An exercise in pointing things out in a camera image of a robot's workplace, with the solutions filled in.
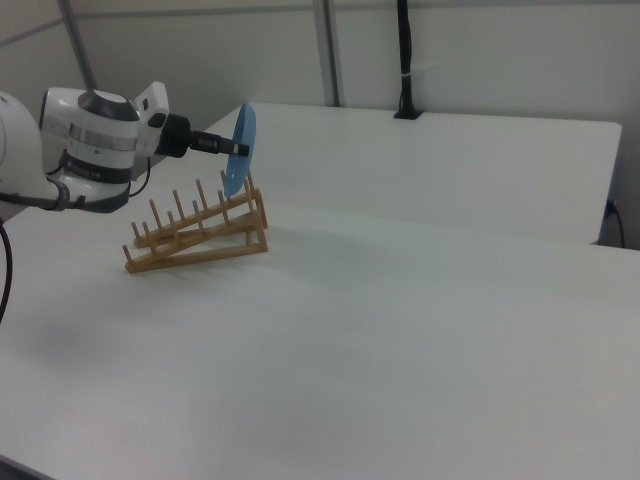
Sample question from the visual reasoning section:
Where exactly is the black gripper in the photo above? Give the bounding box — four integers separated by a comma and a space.
159, 113, 251, 159

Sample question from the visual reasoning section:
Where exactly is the blue round plate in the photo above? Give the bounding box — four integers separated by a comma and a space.
222, 102, 259, 199

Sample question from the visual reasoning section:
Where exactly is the wooden plate rack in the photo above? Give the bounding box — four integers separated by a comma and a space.
121, 169, 270, 275

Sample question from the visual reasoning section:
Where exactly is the white adjoining table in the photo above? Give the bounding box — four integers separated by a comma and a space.
149, 102, 624, 246

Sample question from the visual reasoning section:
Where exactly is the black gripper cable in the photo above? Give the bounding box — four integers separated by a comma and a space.
126, 154, 154, 200

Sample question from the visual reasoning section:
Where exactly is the grey metal partition post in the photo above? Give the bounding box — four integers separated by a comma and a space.
313, 0, 347, 108

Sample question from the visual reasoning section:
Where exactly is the black camera pole with clamp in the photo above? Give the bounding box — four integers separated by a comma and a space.
392, 0, 426, 121

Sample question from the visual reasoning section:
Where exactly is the grey slanted partition post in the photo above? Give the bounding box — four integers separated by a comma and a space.
56, 0, 97, 92

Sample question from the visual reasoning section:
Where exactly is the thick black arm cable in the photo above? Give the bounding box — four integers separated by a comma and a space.
0, 218, 15, 324

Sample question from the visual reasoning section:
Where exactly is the black cable at table edge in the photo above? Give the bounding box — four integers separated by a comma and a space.
604, 198, 627, 249

